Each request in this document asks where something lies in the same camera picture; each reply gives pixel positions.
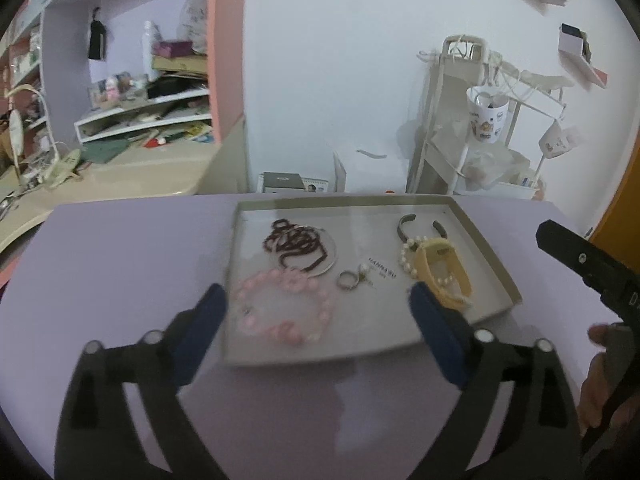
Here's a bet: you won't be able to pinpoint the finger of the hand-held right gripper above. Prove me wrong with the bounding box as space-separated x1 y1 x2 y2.
535 219 626 291

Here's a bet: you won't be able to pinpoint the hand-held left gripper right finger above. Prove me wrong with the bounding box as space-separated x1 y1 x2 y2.
407 282 583 480

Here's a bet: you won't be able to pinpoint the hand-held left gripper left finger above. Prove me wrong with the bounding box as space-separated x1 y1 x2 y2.
54 283 228 480

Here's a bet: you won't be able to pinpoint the grey-green box tray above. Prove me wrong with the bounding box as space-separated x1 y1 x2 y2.
222 195 522 368

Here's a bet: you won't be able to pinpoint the pink bead bracelet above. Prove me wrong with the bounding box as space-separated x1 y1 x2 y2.
235 267 336 346

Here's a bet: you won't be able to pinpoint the yellow watch band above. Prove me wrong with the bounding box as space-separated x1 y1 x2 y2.
412 237 473 309

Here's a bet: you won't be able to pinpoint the white pearl bracelet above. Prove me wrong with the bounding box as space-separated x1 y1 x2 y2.
397 236 473 306

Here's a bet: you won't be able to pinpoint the silver bangle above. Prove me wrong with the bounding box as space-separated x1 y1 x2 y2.
270 227 338 277

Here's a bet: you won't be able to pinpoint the person's right hand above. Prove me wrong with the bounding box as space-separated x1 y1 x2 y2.
577 327 608 428

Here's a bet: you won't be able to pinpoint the small printed white mug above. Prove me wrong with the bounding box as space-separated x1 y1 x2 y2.
537 120 583 158

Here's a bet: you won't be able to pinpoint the white plastic bag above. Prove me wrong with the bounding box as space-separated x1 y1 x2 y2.
462 150 516 191

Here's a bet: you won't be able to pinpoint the tall printed white mug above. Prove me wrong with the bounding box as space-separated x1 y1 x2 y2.
466 86 510 145

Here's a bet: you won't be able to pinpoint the cream desk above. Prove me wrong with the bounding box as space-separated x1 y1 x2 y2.
0 115 246 256

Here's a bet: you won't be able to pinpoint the grey box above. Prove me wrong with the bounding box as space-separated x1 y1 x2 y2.
259 171 306 193

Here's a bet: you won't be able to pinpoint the white paper bag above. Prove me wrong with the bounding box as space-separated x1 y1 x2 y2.
332 147 416 193

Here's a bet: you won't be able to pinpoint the green cloth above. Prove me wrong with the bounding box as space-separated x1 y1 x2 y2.
80 140 130 163

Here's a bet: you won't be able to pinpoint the cream desk lamp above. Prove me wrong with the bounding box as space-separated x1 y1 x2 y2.
5 84 83 191

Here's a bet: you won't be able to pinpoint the white desk organizer trays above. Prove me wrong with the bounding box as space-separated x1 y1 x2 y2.
75 89 213 146

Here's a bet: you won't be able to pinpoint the olive flat box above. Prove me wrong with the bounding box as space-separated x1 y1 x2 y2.
152 55 208 73

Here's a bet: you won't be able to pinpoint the pink white shelving unit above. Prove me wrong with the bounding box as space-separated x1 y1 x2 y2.
0 0 248 146

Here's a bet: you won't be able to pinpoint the round standing mirror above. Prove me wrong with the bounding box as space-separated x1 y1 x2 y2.
7 110 26 181

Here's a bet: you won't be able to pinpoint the purple box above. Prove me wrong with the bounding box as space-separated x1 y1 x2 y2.
152 41 193 58

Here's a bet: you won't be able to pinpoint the clear plastic bag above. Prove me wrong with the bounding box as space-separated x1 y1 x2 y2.
180 0 209 56

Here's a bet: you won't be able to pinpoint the grey metal cuff bracelet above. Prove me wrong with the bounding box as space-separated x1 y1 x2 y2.
397 214 448 241

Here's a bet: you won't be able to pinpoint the dark red bead necklace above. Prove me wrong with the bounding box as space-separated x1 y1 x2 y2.
262 219 323 271

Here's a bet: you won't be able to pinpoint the white wire rack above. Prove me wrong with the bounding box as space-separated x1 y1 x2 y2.
407 35 576 196

